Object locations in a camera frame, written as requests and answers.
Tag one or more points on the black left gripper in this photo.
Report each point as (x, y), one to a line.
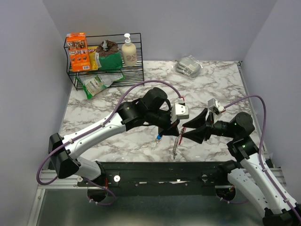
(170, 129)

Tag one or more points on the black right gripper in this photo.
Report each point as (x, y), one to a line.
(201, 132)

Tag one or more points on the red handled key organizer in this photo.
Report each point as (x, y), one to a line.
(177, 142)

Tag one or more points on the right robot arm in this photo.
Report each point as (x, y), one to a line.
(248, 172)

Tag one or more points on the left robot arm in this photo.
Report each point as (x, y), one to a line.
(152, 109)

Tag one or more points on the blue tagged key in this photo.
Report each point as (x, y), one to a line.
(157, 141)

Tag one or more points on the clear plastic wrapped package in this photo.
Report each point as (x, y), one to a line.
(188, 66)

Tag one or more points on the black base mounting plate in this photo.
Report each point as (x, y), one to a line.
(167, 178)

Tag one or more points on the cream pump soap bottle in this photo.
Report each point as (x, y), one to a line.
(129, 51)

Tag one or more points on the green white snack bag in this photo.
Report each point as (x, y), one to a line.
(96, 83)

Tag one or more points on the green brown bag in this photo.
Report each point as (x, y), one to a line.
(108, 56)

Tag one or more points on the yellow snack bag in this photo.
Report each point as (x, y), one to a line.
(93, 63)

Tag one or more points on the orange product box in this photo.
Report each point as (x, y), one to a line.
(78, 52)

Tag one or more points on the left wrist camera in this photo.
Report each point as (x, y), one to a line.
(179, 112)

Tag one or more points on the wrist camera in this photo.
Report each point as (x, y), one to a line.
(179, 112)
(215, 106)

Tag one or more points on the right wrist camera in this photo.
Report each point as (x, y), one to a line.
(215, 106)

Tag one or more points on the black wire shelf rack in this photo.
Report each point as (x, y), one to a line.
(133, 75)

